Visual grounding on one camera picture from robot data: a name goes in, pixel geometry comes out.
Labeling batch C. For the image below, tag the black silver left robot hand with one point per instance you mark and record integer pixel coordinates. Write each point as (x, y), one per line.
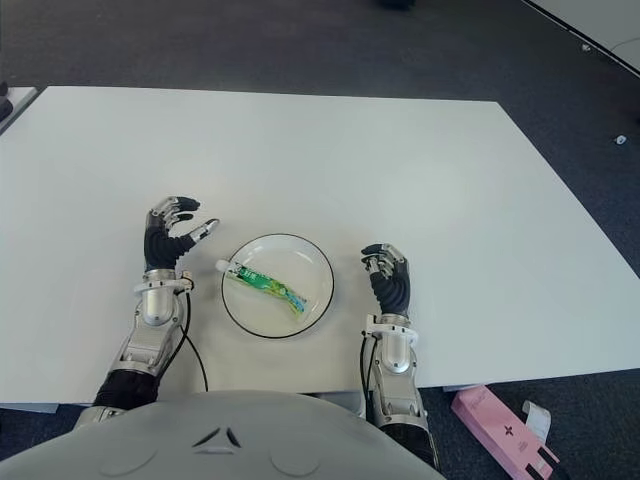
(160, 247)

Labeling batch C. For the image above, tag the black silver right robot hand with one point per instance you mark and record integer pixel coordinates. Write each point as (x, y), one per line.
(392, 287)

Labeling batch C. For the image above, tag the green toothpaste tube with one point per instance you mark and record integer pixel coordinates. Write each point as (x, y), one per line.
(265, 286)

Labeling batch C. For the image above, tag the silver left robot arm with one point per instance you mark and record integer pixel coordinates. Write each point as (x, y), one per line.
(150, 325)

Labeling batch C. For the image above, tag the white plate with black rim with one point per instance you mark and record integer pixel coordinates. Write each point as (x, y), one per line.
(280, 320)

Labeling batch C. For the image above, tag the pink cardboard box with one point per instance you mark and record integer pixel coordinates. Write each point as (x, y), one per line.
(500, 425)

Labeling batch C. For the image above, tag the white paper receipt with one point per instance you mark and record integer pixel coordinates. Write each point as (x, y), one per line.
(537, 420)

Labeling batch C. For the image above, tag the white side table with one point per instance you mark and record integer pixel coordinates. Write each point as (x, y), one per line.
(20, 105)

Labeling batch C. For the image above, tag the grey robot torso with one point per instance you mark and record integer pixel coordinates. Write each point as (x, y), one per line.
(200, 445)

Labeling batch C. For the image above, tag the white desk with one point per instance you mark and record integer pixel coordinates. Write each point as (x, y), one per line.
(595, 25)

